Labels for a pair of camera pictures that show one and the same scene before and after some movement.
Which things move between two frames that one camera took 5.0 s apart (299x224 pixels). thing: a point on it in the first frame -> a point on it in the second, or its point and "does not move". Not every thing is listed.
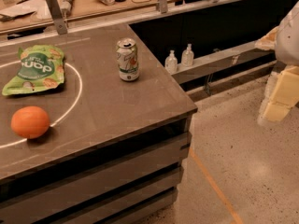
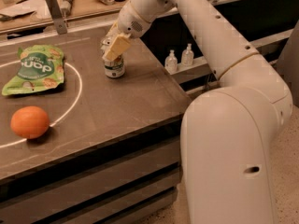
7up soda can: [128, 62] -> [115, 68]
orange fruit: [30, 122] does not move
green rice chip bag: [40, 67] does not move
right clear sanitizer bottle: [188, 56] does not move
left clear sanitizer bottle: [171, 63] does not move
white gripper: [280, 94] -> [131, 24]
